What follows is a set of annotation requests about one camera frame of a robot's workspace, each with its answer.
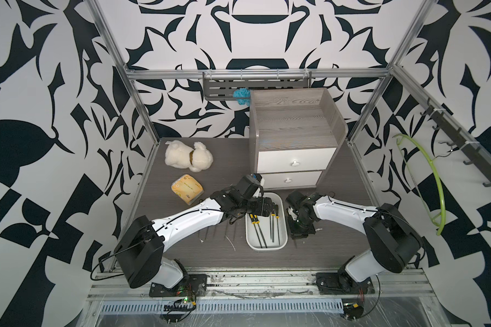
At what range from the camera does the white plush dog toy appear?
1.01m

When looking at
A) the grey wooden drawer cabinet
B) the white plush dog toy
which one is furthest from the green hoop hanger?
the white plush dog toy

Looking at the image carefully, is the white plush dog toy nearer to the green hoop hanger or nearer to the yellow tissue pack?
the yellow tissue pack

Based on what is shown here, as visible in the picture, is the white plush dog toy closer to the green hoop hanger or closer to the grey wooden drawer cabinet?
the grey wooden drawer cabinet
